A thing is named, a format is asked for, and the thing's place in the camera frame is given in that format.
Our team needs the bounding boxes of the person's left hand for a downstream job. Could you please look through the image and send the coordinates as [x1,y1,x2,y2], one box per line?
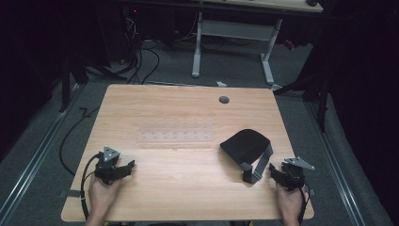
[88,173,122,221]

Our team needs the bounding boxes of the black metal stand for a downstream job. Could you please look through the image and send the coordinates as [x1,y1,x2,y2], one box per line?
[273,70,331,134]
[58,51,90,113]

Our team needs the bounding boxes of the white-legged desk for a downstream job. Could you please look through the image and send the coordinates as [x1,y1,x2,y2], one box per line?
[190,0,325,87]

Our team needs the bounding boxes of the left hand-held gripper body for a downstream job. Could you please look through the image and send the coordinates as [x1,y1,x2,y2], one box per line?
[94,145,126,186]

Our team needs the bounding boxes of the clear plastic sheet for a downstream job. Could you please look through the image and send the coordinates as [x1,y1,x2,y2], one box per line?
[136,121,215,144]

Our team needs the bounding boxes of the person's right hand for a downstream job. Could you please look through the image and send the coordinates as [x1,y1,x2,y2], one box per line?
[275,183,304,221]

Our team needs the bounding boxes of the bundle of black floor cables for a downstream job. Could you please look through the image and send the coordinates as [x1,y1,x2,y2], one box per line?
[88,13,197,86]

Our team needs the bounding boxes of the black pad with grey strap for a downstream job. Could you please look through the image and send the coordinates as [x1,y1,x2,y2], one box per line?
[219,128,274,186]

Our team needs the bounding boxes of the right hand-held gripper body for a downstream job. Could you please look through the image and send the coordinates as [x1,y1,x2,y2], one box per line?
[279,156,316,192]

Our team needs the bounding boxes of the metal floor rail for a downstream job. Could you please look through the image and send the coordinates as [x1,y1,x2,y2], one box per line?
[0,83,86,225]
[305,102,366,226]

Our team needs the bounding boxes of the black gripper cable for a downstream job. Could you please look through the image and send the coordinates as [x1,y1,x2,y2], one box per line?
[58,106,104,221]
[296,183,312,226]

